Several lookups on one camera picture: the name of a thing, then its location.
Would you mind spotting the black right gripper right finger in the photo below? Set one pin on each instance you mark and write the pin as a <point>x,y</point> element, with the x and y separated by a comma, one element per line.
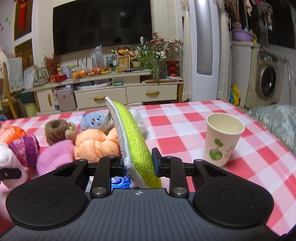
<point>157,160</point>

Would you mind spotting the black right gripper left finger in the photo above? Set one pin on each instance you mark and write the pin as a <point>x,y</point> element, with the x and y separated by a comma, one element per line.
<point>117,167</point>

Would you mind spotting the green white sponge cloth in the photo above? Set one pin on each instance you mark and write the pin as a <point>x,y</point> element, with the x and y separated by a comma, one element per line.
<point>137,158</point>

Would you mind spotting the purple knitted yarn ball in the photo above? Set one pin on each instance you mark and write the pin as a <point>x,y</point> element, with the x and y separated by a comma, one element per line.
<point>26,149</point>

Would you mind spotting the blue round tin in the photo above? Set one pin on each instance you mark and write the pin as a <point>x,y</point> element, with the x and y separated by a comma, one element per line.
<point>120,182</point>

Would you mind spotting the orange plush knot toy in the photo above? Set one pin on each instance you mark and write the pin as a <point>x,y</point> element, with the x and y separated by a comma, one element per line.
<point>93,145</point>

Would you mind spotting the pink checkered tablecloth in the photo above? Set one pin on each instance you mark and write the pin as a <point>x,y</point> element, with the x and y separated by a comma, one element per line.
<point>180,130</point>

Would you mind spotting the blue grey plush toy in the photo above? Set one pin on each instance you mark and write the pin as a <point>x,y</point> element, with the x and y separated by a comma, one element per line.
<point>94,120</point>

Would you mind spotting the pink plush pillow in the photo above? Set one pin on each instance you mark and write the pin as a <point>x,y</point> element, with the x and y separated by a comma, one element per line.
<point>54,157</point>

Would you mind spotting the paper cup with green print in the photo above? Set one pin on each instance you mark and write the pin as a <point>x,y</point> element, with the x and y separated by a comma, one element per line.
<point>222,135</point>

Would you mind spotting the cream TV cabinet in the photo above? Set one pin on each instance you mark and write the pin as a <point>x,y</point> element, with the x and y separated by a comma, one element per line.
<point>134,87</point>

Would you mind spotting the pink storage box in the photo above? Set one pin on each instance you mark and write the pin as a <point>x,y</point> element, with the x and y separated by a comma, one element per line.
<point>66,99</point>

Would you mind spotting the red vase stand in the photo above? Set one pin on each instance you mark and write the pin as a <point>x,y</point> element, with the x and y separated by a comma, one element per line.
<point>172,68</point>

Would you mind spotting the banana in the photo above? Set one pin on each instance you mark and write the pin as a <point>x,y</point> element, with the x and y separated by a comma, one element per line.
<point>106,72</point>

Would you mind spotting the yellow toy on floor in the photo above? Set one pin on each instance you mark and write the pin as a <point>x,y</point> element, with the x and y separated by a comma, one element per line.
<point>235,95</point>

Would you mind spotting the potted green plant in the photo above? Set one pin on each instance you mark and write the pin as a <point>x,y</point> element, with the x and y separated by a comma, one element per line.
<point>150,59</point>

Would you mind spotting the bag of oranges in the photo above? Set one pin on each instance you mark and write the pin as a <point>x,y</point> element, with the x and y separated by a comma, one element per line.
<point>79,72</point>

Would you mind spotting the green patterned waste bin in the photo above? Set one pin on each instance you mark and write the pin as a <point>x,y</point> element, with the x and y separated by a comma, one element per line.
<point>31,109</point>

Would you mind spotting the framed picture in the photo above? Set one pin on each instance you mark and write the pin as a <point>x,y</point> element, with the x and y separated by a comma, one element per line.
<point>123,62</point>

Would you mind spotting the white plush toy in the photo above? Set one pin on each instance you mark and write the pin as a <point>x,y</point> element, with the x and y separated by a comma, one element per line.
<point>10,161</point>

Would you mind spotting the clear plastic bag of fruit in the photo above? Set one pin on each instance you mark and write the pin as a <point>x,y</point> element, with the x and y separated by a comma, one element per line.
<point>97,61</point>

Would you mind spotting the red snack box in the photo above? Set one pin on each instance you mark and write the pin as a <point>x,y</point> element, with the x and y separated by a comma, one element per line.
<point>57,78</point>

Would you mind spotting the green glass bottle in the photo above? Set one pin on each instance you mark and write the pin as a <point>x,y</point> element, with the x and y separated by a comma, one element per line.
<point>114,60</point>

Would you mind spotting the orange tissue pack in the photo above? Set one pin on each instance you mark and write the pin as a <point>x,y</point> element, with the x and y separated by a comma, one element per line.
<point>10,133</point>

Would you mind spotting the pink flower bouquet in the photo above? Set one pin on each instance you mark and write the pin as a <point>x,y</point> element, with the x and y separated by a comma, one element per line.
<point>162,48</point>

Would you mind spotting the red berry decoration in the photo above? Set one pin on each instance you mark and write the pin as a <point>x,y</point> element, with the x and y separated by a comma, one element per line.
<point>51,65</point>

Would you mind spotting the wooden dining chair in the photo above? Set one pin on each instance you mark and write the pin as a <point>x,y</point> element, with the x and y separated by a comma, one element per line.
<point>7,100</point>

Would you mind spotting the front loading washing machine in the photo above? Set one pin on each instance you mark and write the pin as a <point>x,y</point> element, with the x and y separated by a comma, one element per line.
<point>265,79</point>

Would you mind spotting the black flat screen television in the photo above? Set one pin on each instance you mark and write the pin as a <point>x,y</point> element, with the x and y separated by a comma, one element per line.
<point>81,25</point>

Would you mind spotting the purple plastic basin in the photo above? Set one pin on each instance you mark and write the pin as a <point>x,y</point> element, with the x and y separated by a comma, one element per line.
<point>242,35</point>

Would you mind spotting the white standing air conditioner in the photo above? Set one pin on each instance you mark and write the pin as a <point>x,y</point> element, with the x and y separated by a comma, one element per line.
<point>207,51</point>

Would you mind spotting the brown knitted ring toy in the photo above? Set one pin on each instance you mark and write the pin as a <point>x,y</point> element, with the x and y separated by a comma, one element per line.
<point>60,130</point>

